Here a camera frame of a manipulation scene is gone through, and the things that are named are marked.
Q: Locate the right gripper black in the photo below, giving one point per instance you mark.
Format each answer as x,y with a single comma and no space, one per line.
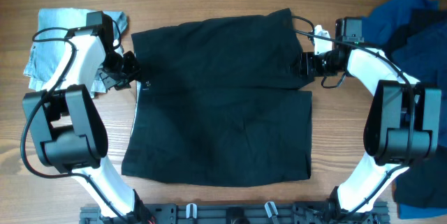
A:
308,65

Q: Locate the blue garment in pile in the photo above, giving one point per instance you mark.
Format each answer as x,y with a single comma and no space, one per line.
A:
412,33

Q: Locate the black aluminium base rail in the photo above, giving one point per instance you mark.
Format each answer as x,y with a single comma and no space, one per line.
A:
298,212

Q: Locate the black shorts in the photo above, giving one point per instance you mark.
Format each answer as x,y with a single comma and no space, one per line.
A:
221,103

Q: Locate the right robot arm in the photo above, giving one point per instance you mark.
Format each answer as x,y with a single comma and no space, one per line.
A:
402,126

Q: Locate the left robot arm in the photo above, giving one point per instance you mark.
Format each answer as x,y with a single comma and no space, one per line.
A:
64,135

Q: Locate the folded light blue denim shorts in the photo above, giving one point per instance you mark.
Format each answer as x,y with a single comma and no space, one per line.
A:
45,57

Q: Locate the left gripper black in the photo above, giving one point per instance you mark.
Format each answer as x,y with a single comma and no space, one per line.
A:
134,70

